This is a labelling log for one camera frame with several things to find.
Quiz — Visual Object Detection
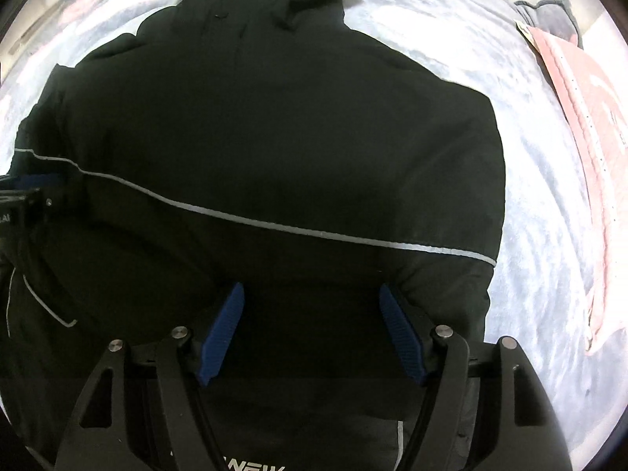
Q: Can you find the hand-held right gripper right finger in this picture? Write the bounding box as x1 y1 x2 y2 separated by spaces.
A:
378 283 576 471

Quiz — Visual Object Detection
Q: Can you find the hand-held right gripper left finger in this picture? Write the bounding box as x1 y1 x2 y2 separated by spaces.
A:
53 282 246 471

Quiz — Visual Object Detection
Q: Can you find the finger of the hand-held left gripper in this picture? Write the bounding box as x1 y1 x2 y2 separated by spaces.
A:
6 173 66 193

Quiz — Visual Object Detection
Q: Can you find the black hooded jacket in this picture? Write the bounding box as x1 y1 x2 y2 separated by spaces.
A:
0 0 507 471

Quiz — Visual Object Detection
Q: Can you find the grey printed blanket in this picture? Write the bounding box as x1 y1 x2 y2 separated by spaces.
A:
0 0 628 471

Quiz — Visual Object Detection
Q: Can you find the pink cloth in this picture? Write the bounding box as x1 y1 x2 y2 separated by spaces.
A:
515 22 628 357

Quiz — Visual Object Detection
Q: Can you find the grey pillow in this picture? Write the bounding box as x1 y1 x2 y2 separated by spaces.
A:
513 0 586 50

